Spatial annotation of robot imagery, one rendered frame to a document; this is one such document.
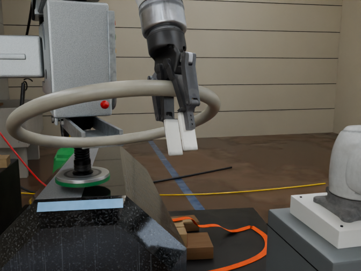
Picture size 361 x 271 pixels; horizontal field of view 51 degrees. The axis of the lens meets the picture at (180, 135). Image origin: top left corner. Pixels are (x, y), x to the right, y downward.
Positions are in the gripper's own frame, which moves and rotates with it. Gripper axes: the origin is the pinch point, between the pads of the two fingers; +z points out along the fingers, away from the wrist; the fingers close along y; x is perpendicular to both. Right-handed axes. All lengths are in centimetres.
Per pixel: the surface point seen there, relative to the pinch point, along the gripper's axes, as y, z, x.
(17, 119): 19.2, -8.1, 23.7
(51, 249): 88, 21, -2
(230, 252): 152, 49, -146
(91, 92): 3.8, -8.8, 15.0
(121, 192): 80, 4, -28
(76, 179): 86, -3, -13
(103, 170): 91, -7, -27
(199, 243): 160, 39, -125
